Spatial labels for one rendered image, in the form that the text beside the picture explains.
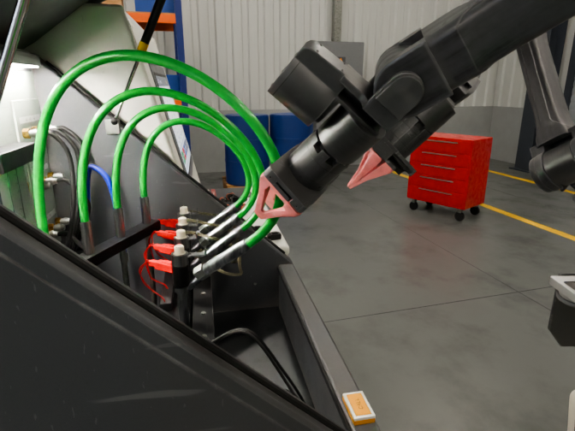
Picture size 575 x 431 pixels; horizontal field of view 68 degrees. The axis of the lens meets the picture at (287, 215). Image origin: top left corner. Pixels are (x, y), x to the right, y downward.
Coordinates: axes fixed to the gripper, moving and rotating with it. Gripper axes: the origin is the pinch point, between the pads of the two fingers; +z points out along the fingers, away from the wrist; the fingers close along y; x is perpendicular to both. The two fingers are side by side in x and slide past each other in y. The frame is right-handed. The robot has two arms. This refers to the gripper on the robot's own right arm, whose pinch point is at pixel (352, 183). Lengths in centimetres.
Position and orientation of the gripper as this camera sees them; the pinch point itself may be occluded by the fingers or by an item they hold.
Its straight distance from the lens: 74.6
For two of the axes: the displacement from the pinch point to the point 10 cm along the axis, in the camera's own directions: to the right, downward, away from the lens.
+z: -7.1, 6.6, 2.5
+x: -0.8, 2.9, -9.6
